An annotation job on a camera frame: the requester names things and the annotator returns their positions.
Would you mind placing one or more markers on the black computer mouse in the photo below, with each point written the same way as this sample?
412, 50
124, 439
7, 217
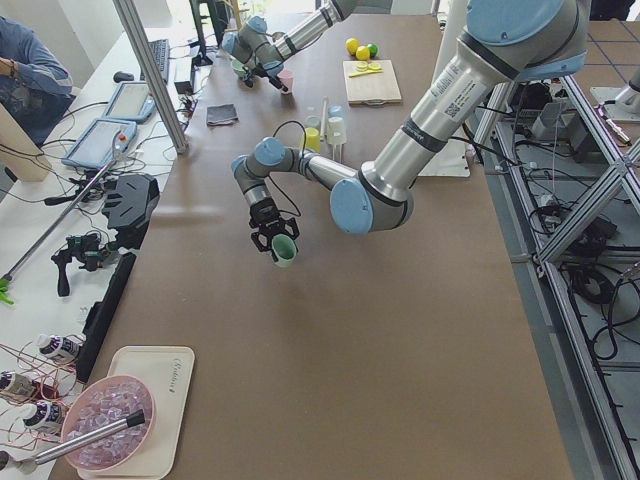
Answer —
121, 76

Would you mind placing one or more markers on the grey cup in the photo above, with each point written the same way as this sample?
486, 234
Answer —
313, 121

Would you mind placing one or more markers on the white wire cup rack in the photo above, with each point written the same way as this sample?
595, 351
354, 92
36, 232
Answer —
336, 151

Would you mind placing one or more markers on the black perforated bracket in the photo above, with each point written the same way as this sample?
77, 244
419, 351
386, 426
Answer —
128, 208

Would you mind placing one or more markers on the pink bowl of ice cubes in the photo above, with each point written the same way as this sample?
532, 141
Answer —
103, 403

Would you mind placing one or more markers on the green lime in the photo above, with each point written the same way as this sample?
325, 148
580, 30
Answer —
373, 50

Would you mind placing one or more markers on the light blue cup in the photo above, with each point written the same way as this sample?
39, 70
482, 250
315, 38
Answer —
335, 111

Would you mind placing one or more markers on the black keyboard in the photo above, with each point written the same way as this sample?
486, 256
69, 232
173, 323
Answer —
160, 51

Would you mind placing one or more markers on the seated person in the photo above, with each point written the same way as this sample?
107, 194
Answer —
36, 89

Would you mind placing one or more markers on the green bowl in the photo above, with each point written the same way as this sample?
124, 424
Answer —
239, 69

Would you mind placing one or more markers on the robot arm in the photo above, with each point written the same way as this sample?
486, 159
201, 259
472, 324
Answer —
263, 56
501, 41

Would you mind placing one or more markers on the wooden cutting board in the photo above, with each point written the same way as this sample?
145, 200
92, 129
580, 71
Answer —
372, 89

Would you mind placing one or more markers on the cream plastic tray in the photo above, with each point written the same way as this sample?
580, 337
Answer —
166, 371

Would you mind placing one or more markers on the white cup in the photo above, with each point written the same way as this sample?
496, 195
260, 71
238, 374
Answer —
336, 131

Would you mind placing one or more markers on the metal scoop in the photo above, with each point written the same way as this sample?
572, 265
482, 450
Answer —
28, 465

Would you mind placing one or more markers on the grey folded cloth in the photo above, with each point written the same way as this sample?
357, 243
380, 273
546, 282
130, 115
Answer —
221, 115

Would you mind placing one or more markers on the yellow plastic knife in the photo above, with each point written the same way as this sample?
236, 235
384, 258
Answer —
363, 73

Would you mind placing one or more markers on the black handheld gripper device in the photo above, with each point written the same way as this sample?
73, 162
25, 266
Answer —
88, 250

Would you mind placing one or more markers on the whole yellow lemon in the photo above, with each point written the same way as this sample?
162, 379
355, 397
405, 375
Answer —
363, 53

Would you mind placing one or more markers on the teach pendant tablet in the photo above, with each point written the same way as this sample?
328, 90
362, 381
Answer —
95, 147
131, 101

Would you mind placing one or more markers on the mint green cup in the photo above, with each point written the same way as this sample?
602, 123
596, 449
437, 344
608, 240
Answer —
284, 250

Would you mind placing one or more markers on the yellow cup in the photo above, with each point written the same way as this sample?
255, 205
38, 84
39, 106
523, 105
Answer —
311, 140

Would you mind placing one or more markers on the pink cup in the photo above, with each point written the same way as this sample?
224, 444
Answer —
286, 78

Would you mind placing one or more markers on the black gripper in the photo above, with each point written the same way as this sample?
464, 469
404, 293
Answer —
263, 211
264, 74

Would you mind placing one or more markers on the aluminium frame post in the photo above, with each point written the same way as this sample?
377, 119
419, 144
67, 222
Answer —
136, 34

